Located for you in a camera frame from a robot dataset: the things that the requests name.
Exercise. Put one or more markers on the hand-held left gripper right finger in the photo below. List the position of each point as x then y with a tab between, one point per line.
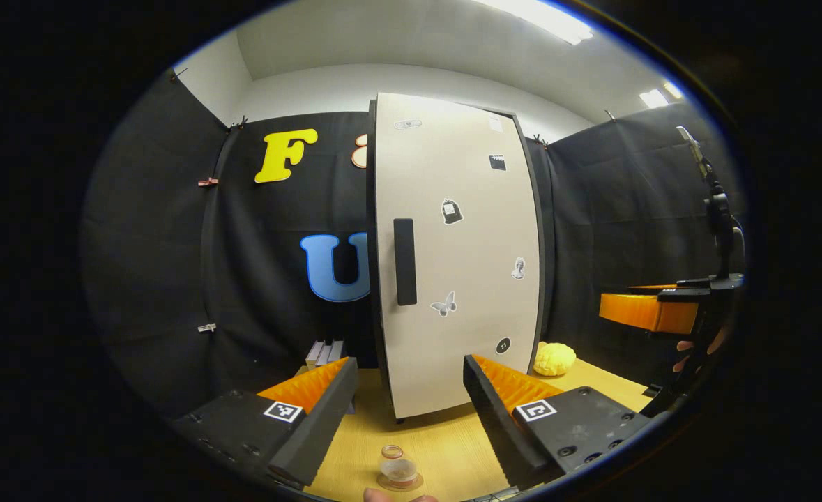
498	425

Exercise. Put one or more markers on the grey book set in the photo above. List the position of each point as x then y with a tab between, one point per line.
323	352

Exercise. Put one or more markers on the pink clip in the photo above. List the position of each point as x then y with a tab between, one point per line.
208	182

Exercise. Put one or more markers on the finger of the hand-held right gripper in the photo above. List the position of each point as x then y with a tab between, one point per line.
703	282
644	312

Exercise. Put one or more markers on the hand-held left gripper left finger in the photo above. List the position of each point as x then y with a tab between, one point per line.
313	432

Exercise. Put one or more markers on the yellow lumpy sponge ball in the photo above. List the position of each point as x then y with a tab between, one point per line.
554	359

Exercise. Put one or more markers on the black backdrop cloth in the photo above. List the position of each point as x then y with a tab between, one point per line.
160	244

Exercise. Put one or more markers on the white clip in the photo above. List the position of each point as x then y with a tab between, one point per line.
206	327

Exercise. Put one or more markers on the small ceiling light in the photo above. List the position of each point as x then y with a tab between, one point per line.
673	89
653	98

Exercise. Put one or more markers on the clear plastic bottle red label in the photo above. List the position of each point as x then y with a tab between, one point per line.
398	468

